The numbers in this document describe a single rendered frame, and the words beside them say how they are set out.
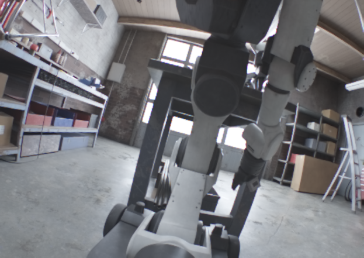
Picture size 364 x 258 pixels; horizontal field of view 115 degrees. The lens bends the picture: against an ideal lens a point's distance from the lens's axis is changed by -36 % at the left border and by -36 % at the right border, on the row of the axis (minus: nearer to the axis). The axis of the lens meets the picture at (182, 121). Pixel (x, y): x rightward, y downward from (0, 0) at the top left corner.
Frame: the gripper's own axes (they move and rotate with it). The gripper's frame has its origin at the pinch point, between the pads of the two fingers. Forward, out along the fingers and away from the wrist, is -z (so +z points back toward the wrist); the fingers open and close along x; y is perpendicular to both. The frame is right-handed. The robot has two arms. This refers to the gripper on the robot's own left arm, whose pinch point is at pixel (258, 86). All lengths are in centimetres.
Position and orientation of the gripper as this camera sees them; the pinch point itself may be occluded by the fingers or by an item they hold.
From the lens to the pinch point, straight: 93.7
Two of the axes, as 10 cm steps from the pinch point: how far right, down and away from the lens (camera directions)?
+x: 0.4, 0.8, 10.0
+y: -9.6, -2.6, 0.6
